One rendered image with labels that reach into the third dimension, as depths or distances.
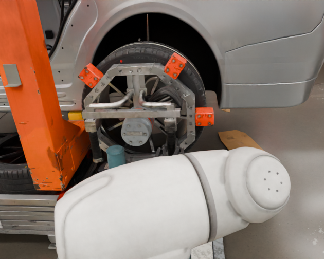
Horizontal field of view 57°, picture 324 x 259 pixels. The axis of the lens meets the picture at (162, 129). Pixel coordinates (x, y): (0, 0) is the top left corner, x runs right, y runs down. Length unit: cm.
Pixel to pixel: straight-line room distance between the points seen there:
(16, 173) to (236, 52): 145
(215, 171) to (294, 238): 173
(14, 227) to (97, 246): 174
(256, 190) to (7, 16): 120
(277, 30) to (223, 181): 143
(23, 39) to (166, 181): 109
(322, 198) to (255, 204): 209
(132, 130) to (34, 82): 47
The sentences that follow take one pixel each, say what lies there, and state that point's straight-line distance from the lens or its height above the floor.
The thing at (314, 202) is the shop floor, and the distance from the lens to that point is 242.
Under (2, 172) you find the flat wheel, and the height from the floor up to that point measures 50.
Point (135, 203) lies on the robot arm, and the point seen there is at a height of 122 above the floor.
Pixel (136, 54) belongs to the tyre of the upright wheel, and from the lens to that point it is 146.
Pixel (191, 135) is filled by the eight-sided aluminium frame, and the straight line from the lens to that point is 149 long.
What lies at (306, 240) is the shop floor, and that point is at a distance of 212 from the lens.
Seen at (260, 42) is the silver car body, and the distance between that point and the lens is 177.
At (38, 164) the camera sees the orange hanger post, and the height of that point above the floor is 68.
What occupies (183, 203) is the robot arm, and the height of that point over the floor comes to 121.
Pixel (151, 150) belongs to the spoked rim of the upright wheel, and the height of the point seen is 62.
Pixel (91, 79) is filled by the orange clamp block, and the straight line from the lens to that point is 146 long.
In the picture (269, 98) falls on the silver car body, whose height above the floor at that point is 81.
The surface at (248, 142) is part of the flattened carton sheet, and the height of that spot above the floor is 1.
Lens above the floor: 146
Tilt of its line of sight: 26 degrees down
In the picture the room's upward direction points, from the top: 4 degrees counter-clockwise
